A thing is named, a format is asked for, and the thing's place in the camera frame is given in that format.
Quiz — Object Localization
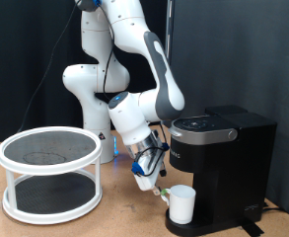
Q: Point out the black Keurig coffee machine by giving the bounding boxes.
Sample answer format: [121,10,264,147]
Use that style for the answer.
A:
[164,104,278,237]

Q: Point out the grey metal frame post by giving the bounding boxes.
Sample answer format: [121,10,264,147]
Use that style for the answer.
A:
[163,0,176,67]

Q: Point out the black power cord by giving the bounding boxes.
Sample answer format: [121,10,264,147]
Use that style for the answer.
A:
[261,200,288,213]

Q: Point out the blue cable clip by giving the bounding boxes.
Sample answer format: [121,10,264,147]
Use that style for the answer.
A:
[131,161,146,176]

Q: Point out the dark grey backdrop panel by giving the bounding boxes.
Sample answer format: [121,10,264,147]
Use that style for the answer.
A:
[165,0,289,223]

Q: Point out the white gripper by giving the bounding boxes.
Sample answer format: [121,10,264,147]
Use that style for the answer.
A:
[131,144,167,197]

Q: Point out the black tape strip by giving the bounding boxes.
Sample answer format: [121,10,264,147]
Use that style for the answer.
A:
[239,220,265,237]

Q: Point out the black backdrop curtain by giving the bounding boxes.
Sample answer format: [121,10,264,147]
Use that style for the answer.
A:
[0,0,168,143]

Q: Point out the white mug with green tape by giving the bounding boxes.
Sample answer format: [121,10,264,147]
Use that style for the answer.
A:
[160,184,197,226]

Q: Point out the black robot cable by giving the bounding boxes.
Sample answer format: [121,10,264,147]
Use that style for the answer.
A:
[0,0,168,179]

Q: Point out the white two-tier turntable stand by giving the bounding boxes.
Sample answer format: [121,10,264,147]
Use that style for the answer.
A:
[0,125,104,226]

